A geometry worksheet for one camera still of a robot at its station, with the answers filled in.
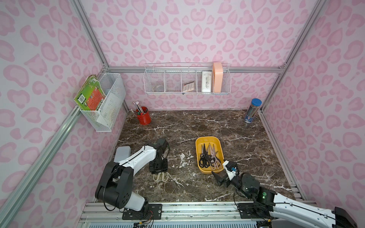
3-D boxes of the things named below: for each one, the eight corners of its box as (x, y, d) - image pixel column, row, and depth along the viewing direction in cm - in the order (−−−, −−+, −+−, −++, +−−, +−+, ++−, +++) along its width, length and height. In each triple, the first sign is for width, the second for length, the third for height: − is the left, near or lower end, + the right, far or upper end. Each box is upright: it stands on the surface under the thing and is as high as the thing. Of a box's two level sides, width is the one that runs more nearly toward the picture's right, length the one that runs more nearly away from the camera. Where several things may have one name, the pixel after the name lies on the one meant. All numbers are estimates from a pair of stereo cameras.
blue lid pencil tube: (244, 123, 113) (253, 104, 98) (242, 117, 118) (251, 98, 102) (253, 123, 113) (263, 104, 98) (250, 116, 118) (260, 98, 102)
